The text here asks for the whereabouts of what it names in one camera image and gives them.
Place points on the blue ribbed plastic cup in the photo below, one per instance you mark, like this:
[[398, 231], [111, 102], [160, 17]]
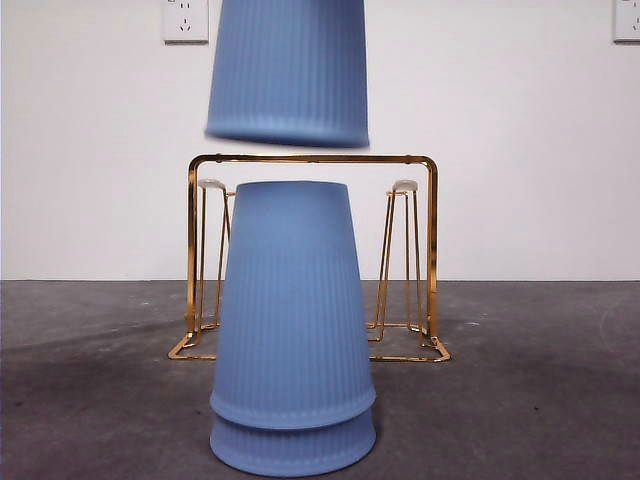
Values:
[[292, 300], [290, 75], [292, 450]]

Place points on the white wall socket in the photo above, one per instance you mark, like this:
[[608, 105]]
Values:
[[627, 20], [185, 22]]

